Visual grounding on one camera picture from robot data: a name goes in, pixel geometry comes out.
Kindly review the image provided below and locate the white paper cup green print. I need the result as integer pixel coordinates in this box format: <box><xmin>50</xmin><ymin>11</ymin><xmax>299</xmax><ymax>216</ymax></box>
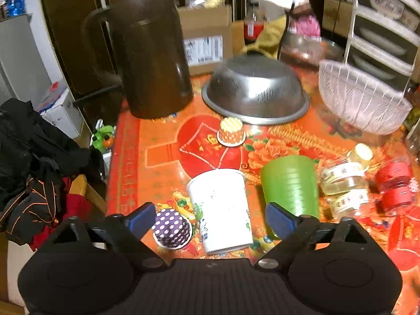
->
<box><xmin>187</xmin><ymin>169</ymin><xmax>253</xmax><ymax>255</ymax></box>

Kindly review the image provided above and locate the green plastic cup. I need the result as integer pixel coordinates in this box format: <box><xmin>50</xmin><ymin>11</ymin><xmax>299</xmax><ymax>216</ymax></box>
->
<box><xmin>261</xmin><ymin>155</ymin><xmax>320</xmax><ymax>239</ymax></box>

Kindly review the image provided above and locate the small yellow plastic cup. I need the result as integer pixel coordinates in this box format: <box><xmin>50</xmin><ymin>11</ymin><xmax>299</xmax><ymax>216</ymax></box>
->
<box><xmin>347</xmin><ymin>143</ymin><xmax>373</xmax><ymax>170</ymax></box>

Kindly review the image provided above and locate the purple polka dot cupcake liner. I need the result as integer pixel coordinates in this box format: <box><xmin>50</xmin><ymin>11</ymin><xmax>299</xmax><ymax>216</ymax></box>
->
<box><xmin>152</xmin><ymin>208</ymin><xmax>192</xmax><ymax>250</ymax></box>

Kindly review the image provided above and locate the clear jar with white tape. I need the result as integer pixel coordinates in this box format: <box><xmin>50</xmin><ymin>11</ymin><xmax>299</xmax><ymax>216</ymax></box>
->
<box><xmin>319</xmin><ymin>160</ymin><xmax>369</xmax><ymax>220</ymax></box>

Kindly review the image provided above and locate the red floral tablecloth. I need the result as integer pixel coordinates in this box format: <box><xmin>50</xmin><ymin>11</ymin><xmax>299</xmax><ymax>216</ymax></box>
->
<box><xmin>106</xmin><ymin>67</ymin><xmax>419</xmax><ymax>314</ymax></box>

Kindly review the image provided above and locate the green toy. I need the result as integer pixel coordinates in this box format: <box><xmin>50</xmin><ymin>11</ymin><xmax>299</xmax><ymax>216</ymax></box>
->
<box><xmin>90</xmin><ymin>119</ymin><xmax>116</xmax><ymax>154</ymax></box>

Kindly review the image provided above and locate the red lidded clear jar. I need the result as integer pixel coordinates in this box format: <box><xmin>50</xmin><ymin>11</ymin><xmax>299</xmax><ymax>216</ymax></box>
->
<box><xmin>375</xmin><ymin>158</ymin><xmax>414</xmax><ymax>216</ymax></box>

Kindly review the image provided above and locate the black clothes pile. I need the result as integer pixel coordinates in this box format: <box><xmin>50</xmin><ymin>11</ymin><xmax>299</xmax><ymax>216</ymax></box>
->
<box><xmin>1</xmin><ymin>98</ymin><xmax>106</xmax><ymax>248</ymax></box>

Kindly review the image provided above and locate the orange polka dot cupcake liner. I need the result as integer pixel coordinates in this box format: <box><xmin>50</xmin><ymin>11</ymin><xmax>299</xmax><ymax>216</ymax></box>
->
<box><xmin>216</xmin><ymin>117</ymin><xmax>246</xmax><ymax>147</ymax></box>

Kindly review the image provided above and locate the white box on floor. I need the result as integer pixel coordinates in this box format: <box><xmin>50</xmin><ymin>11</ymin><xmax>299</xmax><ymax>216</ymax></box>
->
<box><xmin>35</xmin><ymin>80</ymin><xmax>84</xmax><ymax>139</ymax></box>

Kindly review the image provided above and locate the steel colander bowl upside down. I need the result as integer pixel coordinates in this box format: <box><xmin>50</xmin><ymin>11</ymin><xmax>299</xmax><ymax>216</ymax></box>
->
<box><xmin>201</xmin><ymin>54</ymin><xmax>310</xmax><ymax>125</ymax></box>

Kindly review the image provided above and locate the clear white plastic basket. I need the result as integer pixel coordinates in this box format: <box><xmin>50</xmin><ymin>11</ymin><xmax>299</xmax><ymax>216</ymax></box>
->
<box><xmin>318</xmin><ymin>59</ymin><xmax>412</xmax><ymax>135</ymax></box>

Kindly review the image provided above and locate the dark brown plastic pitcher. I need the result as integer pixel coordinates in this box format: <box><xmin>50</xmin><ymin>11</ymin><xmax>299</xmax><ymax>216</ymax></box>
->
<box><xmin>81</xmin><ymin>0</ymin><xmax>193</xmax><ymax>119</ymax></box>

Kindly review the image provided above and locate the white dish rack shelf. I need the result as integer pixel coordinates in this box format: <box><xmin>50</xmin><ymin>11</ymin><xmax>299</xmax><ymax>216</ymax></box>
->
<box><xmin>345</xmin><ymin>0</ymin><xmax>419</xmax><ymax>94</ymax></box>

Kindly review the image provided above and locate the red drink bottle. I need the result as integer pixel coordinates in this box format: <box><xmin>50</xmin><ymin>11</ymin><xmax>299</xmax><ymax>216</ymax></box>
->
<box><xmin>243</xmin><ymin>3</ymin><xmax>264</xmax><ymax>45</ymax></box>

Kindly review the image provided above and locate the cardboard box with label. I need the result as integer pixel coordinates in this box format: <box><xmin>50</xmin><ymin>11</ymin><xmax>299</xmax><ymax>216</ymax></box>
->
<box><xmin>178</xmin><ymin>5</ymin><xmax>233</xmax><ymax>76</ymax></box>

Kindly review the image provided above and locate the blue water bottle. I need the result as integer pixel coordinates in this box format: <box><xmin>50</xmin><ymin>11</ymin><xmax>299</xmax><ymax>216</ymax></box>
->
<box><xmin>6</xmin><ymin>0</ymin><xmax>26</xmax><ymax>17</ymax></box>

